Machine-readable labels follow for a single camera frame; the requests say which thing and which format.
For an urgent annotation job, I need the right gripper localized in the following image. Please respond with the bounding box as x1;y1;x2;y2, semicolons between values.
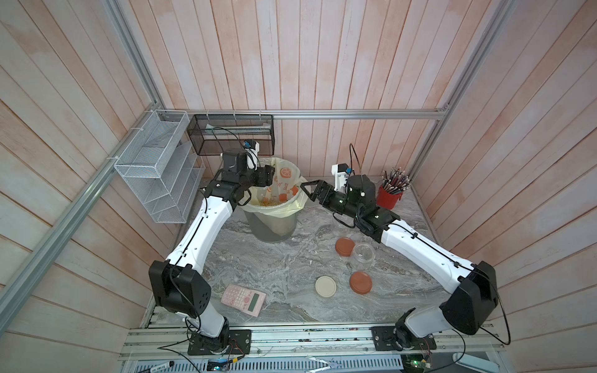
302;182;364;225

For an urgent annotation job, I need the brown jar lid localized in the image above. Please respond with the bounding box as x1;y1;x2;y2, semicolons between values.
334;237;355;257
349;271;373;295

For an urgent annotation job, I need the oatmeal jar with brown lid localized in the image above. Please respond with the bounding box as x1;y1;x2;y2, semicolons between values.
351;243;376;266

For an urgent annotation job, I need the cream jar lid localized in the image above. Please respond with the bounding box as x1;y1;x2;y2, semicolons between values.
315;275;337;298

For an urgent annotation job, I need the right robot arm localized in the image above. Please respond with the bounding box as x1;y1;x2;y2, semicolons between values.
301;175;499;351

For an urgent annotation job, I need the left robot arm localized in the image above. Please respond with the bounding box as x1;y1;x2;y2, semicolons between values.
149;146;275;353

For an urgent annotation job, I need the grey trash bin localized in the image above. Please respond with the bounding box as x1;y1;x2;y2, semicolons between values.
245;211;297;242

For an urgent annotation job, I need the red pencil cup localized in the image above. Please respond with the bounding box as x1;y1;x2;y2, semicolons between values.
376;187;403;210

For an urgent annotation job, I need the bundle of pencils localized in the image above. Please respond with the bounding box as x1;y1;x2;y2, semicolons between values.
381;168;411;195

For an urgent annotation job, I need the pink calculator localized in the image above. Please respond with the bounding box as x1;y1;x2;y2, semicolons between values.
221;284;266;317

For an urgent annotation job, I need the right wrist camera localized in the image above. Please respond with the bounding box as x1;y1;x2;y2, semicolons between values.
331;163;352;192

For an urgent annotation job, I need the black wire mesh basket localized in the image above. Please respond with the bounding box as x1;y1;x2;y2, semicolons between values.
187;113;276;156

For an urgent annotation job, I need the white wire mesh shelf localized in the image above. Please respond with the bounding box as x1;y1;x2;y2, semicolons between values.
114;110;205;224

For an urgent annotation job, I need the horizontal aluminium frame bar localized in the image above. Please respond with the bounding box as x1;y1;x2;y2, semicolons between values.
155;108;446;121

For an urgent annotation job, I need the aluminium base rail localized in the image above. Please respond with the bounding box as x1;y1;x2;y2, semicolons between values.
119;323;508;372

